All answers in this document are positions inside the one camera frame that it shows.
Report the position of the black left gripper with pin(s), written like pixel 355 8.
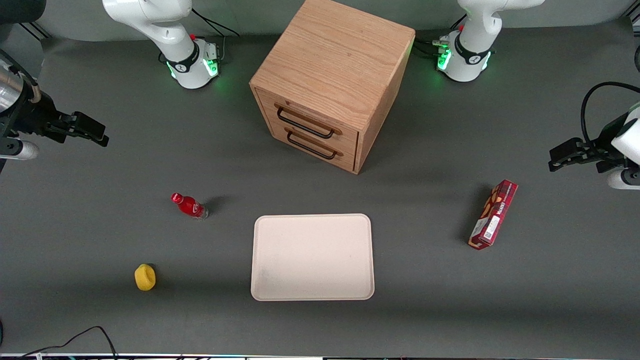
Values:
pixel 601 141

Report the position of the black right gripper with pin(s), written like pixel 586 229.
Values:
pixel 39 116

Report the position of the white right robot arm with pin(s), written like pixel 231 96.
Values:
pixel 150 22

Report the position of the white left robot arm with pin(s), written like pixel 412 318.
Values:
pixel 472 52

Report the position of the wooden drawer front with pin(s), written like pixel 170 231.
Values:
pixel 347 160
pixel 345 137

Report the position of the wooden drawer cabinet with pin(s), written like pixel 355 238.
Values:
pixel 340 55

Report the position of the red tartan shortbread box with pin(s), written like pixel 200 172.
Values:
pixel 494 215

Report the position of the red plastic bottle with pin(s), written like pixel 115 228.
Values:
pixel 190 205

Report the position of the yellow lemon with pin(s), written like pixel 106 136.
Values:
pixel 145 277

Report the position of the beige rectangular tray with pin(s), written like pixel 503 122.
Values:
pixel 312 257

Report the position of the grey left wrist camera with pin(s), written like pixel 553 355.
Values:
pixel 625 180

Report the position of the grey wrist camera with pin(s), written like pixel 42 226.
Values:
pixel 625 180
pixel 22 150

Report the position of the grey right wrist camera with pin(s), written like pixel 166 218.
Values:
pixel 22 150

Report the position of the aluminium frame profile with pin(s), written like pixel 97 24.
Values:
pixel 36 31

